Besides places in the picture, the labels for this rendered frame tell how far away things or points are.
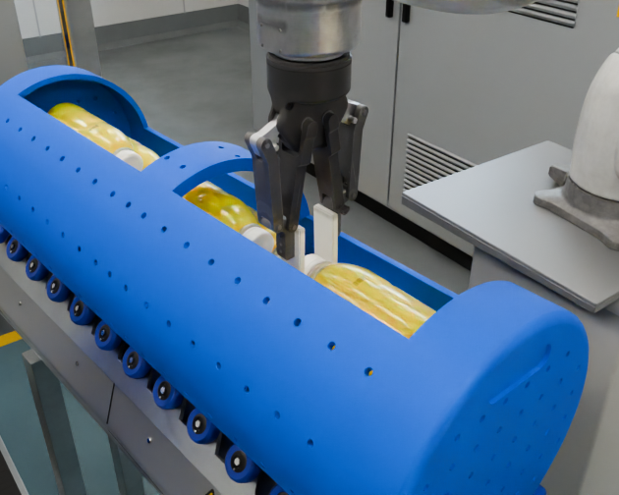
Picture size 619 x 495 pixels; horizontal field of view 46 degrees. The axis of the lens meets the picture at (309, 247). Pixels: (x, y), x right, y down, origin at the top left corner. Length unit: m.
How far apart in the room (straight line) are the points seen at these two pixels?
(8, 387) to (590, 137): 1.93
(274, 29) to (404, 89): 2.27
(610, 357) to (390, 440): 0.66
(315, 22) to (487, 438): 0.36
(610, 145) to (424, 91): 1.71
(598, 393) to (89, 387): 0.76
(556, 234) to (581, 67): 1.22
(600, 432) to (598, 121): 0.49
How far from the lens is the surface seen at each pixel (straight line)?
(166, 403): 0.91
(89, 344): 1.08
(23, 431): 2.35
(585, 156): 1.17
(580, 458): 1.31
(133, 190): 0.84
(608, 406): 1.23
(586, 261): 1.11
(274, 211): 0.67
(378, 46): 2.95
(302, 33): 0.61
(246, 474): 0.82
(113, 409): 1.05
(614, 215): 1.18
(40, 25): 5.69
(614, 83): 1.12
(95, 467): 2.19
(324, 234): 0.74
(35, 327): 1.24
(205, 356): 0.70
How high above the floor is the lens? 1.58
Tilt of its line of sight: 32 degrees down
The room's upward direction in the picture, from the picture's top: straight up
